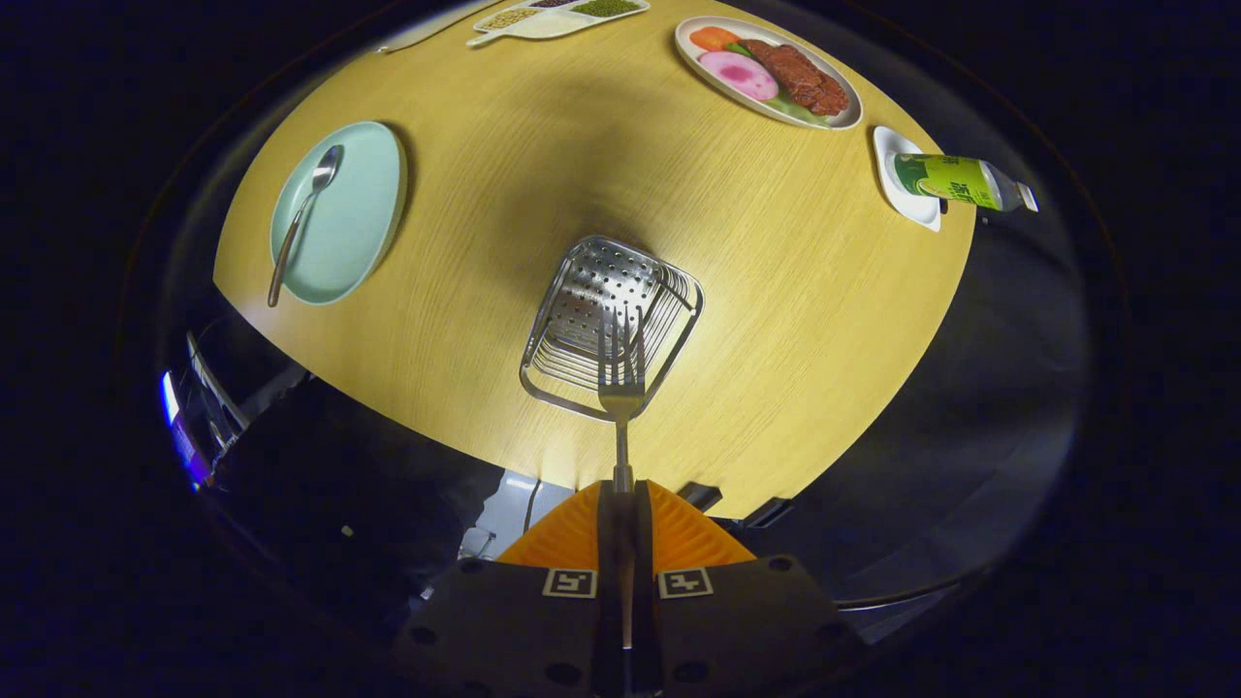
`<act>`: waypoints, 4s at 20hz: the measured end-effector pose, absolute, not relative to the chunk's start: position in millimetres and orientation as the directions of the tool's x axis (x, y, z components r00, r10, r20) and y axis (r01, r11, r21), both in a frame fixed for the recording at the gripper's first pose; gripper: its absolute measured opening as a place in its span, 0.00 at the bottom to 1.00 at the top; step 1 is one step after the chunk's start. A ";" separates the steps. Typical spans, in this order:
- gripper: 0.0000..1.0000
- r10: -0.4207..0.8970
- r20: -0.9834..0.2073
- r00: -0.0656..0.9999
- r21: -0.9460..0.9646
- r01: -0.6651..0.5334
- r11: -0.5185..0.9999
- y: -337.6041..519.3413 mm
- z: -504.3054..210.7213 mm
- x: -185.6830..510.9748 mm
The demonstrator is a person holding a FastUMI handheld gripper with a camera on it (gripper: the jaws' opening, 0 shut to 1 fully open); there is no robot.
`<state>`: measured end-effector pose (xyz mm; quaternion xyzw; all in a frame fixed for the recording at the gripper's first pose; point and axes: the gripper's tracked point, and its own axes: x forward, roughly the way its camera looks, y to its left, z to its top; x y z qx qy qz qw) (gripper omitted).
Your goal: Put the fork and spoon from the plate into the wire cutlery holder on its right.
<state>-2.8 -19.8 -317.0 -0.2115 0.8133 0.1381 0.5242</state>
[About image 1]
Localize silver spoon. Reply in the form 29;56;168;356
268;145;344;308

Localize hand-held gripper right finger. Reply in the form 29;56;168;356
628;480;869;698

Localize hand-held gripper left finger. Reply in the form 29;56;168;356
388;480;627;698

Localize brown meat pieces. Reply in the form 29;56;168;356
742;39;850;117

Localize white divided bean tray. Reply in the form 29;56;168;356
465;0;651;48

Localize light green plate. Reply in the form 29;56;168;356
270;121;408;307

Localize green drink bottle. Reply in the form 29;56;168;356
893;153;1039;214

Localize metal frame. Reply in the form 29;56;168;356
184;330;255;459

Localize glowing blue screen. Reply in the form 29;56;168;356
159;368;214;488

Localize metal wire cutlery basket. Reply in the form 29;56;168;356
519;235;706;423

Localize small white square dish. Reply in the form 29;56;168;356
873;126;943;234

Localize green lettuce leaf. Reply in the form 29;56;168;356
727;41;827;127

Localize white oval food plate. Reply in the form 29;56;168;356
675;16;864;131

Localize pink round food slice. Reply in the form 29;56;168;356
698;50;780;102

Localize silver fork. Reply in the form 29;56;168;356
597;308;647;652

